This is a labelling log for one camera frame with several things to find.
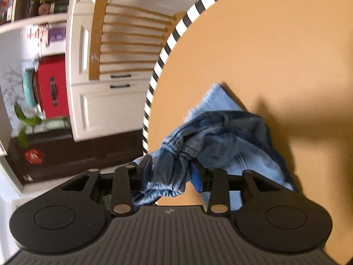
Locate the light blue denim jeans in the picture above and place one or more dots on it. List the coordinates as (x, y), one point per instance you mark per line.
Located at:
(219, 134)

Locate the green plant in vase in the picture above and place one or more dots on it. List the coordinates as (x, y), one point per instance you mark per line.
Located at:
(29, 124)

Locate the white sideboard cabinet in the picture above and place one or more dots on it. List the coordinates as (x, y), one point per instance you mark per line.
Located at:
(115, 103)

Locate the wooden spindle chair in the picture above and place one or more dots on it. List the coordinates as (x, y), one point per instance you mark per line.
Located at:
(126, 39)

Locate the red storage box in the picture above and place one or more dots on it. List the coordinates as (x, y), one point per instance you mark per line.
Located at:
(51, 86)

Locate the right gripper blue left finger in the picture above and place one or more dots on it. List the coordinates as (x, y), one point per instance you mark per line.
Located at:
(128, 179)

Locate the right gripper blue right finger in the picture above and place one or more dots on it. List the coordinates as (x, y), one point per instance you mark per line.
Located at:
(214, 181)

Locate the dark wooden door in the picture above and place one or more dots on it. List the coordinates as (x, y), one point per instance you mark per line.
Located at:
(55, 154)

